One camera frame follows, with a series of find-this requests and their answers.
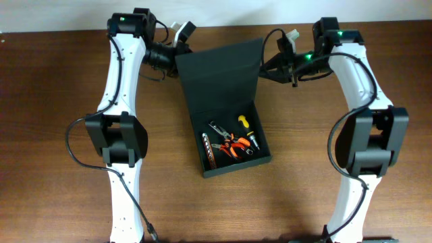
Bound black box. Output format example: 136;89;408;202
175;38;272;178

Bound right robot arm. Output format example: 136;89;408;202
260;17;409;243

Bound silver ring wrench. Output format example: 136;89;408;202
244;147;254;155

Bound orange bit holder strip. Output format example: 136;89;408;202
201;133;217;169

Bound orange needle-nose pliers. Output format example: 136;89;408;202
209;121;250;148

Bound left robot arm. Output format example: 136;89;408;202
85;8;196;242

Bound yellow black screwdriver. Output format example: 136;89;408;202
238;115;260;151

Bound red diagonal cutting pliers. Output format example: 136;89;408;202
211;142;246;160

